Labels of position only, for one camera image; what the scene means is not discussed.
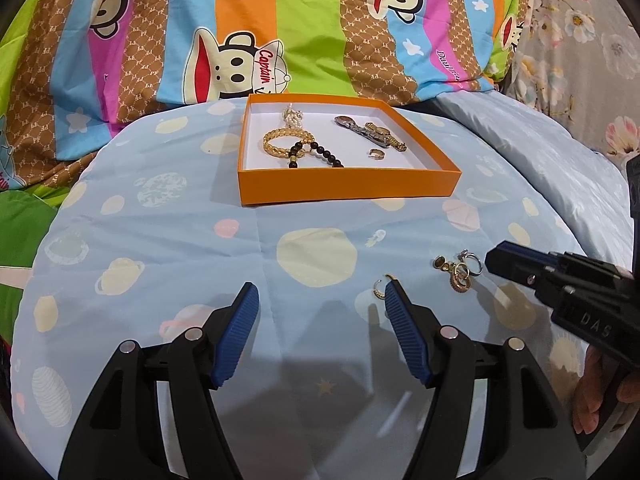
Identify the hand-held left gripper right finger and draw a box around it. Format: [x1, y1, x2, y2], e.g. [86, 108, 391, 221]
[384, 278, 587, 480]

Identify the gold linked dangle earring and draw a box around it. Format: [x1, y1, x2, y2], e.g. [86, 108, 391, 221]
[449, 269, 474, 294]

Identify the orange cardboard box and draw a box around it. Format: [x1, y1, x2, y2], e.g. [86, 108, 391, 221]
[236, 93, 463, 207]

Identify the gold wristwatch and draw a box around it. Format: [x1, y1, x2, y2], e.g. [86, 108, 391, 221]
[364, 121, 408, 152]

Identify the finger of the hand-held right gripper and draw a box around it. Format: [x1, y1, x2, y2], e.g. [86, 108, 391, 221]
[484, 241, 593, 322]
[549, 250, 633, 286]

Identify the black bead bracelet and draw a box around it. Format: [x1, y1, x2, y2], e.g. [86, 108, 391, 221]
[286, 140, 346, 169]

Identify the grey floral cloth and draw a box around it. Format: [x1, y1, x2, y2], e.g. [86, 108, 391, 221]
[500, 0, 640, 161]

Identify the silver wristwatch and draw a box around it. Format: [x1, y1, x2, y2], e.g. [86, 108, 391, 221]
[334, 115, 381, 142]

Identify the gold chain bracelet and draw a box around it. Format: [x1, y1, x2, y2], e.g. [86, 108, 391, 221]
[262, 127, 316, 160]

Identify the colourful monkey printed blanket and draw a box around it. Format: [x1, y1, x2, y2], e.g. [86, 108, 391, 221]
[0, 0, 536, 196]

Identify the silver ring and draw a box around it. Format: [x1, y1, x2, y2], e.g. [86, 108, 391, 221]
[457, 249, 485, 276]

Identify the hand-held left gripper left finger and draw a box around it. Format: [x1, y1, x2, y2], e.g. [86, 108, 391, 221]
[59, 281, 261, 480]

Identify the light blue quilt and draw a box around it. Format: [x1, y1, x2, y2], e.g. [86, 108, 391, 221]
[430, 91, 640, 281]

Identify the blue planet print sheet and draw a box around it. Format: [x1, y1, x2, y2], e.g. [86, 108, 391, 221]
[10, 99, 601, 480]

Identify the person's right hand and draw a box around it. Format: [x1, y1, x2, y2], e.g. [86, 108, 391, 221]
[572, 348, 640, 435]

